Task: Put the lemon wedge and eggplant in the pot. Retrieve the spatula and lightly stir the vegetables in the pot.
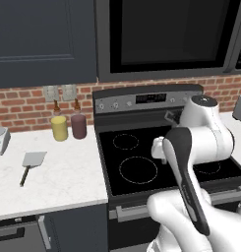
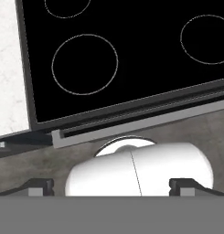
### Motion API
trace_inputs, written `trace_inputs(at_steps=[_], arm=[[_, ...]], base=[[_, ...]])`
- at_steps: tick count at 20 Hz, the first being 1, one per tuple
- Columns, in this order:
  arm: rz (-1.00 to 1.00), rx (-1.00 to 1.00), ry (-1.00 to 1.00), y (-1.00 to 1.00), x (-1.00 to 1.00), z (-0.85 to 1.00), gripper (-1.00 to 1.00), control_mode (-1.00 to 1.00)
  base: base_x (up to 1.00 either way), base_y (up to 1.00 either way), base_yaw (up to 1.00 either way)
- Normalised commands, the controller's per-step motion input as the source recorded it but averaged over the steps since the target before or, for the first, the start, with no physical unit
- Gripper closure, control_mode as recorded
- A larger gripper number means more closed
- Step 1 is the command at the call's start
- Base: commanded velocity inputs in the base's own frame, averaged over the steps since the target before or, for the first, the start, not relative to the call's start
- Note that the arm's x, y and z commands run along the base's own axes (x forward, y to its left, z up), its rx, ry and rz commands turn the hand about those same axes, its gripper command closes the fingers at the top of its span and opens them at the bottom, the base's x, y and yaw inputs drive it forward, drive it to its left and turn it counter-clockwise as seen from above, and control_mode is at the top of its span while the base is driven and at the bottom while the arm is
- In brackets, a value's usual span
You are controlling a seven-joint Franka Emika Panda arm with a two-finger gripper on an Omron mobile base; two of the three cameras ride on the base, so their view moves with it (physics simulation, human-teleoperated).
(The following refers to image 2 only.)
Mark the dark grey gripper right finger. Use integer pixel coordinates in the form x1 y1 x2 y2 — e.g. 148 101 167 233
168 177 224 197

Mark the small grey drawer handle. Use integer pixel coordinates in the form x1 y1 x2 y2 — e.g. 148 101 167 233
0 141 11 153

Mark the dark oven door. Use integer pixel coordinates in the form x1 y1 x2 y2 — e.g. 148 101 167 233
39 81 224 139

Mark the black glass hob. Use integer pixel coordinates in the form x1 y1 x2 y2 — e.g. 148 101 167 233
14 0 224 133

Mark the white rounded cylinder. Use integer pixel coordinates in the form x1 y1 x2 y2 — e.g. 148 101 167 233
64 135 215 197

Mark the grey oven door handle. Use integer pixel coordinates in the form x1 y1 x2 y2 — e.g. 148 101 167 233
50 98 224 150

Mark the dark grey drawer front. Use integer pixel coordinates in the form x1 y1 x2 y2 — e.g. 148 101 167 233
0 130 54 160

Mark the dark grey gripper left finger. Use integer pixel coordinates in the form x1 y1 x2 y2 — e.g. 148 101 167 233
0 177 55 197

